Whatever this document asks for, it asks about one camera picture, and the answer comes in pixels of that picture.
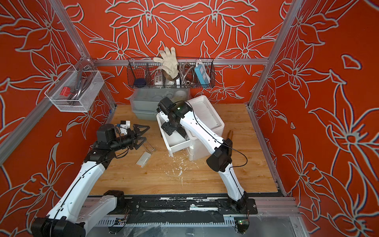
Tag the metal wire clip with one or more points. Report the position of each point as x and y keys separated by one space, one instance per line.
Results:
x=148 y=147

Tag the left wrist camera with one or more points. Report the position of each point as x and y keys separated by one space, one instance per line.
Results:
x=125 y=124

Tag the gold microphone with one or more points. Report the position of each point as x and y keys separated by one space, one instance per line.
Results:
x=230 y=134

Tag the grey plastic bin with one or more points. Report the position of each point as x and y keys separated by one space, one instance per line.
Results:
x=144 y=101

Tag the white power strip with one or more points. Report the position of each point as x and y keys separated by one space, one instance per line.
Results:
x=158 y=79

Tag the small white orange packet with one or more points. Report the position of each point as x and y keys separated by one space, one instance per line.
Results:
x=144 y=159

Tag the white top drawer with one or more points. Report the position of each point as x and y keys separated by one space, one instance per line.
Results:
x=174 y=142

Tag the white wire wall basket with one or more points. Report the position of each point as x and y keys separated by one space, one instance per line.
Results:
x=75 y=90

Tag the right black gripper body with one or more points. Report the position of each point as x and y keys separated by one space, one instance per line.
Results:
x=170 y=127

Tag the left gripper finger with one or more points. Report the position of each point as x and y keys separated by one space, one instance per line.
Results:
x=138 y=142
x=140 y=129

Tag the white drawer cabinet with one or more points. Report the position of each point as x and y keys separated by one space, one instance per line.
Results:
x=208 y=115

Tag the dark blue round lid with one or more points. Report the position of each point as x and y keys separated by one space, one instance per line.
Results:
x=140 y=83

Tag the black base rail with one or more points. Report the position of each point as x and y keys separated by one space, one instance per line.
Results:
x=178 y=209

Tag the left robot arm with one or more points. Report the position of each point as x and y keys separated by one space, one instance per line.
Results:
x=65 y=219

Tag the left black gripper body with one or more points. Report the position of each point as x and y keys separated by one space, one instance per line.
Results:
x=127 y=140

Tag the white work glove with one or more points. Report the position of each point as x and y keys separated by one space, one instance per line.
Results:
x=168 y=61

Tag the black wire wall basket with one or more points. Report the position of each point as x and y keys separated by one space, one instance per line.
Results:
x=182 y=73

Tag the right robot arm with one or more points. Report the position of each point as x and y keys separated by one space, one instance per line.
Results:
x=198 y=118

